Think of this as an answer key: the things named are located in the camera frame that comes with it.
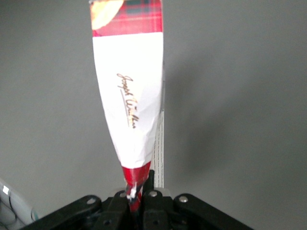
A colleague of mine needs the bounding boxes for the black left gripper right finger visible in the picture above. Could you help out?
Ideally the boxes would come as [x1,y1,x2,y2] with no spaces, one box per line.
[142,169,255,230]

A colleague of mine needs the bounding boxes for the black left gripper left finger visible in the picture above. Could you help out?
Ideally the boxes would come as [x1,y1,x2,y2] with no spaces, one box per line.
[20,190,135,230]

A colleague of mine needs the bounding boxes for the red cookie box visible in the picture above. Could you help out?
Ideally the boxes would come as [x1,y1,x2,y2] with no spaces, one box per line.
[89,0,166,216]

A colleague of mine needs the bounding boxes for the dark grey table mat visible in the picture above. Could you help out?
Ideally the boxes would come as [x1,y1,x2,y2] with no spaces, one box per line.
[0,0,307,230]

